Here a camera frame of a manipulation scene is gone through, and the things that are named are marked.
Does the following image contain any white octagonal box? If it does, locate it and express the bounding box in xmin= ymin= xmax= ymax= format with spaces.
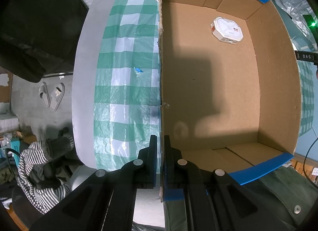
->
xmin=210 ymin=16 xmax=244 ymax=44

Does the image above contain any blue-edged cardboard box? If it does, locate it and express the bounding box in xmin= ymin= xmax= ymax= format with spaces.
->
xmin=157 ymin=0 xmax=302 ymax=203

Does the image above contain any silver foil bag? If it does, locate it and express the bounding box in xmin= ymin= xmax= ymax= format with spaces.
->
xmin=275 ymin=0 xmax=317 ymax=50

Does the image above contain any striped cloth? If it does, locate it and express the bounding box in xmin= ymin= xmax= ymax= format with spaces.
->
xmin=17 ymin=134 xmax=74 ymax=214

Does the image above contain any green fabric with snaps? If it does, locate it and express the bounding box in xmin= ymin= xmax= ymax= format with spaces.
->
xmin=164 ymin=167 xmax=317 ymax=230

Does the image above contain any green checkered tablecloth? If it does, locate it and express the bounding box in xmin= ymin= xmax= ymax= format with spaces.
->
xmin=93 ymin=0 xmax=161 ymax=172

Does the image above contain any teal small box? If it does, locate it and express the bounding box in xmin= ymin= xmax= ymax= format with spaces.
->
xmin=10 ymin=137 xmax=20 ymax=166

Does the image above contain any left white slipper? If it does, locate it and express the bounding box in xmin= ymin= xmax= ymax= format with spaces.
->
xmin=39 ymin=82 xmax=50 ymax=108

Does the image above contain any black jacket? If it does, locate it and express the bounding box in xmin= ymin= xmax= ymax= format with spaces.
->
xmin=1 ymin=0 xmax=88 ymax=83

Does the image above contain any black cable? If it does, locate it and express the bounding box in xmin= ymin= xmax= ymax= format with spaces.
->
xmin=302 ymin=136 xmax=318 ymax=185

